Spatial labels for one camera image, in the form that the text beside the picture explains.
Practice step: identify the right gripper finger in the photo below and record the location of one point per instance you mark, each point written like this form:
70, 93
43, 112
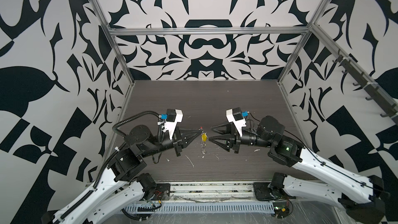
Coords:
222, 143
224, 128

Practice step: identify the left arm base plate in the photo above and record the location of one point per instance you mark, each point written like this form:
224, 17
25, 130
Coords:
161, 192

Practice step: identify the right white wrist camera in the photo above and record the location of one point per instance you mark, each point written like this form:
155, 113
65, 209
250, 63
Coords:
237, 117

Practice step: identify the white slotted cable duct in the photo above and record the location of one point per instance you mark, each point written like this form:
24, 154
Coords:
203, 208

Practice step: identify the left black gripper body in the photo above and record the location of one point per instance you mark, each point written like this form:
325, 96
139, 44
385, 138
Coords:
168, 143

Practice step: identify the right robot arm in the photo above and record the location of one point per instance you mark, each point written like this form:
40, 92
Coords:
361, 197

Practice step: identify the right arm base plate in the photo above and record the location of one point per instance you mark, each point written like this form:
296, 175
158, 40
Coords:
263, 192

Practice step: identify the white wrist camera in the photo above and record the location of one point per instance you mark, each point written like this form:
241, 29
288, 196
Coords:
168, 122
237, 117

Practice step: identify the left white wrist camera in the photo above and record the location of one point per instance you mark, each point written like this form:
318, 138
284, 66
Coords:
168, 122

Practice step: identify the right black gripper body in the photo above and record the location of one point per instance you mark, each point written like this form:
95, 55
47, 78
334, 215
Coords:
253, 139

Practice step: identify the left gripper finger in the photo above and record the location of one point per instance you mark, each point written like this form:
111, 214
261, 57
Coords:
188, 139
190, 131

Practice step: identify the small circuit board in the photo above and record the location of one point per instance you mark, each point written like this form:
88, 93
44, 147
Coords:
282, 209

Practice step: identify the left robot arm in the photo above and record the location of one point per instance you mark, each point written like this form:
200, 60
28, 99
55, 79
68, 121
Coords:
120, 181

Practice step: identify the black wall hook rail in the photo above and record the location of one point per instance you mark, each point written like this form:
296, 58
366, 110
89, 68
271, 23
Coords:
363, 81

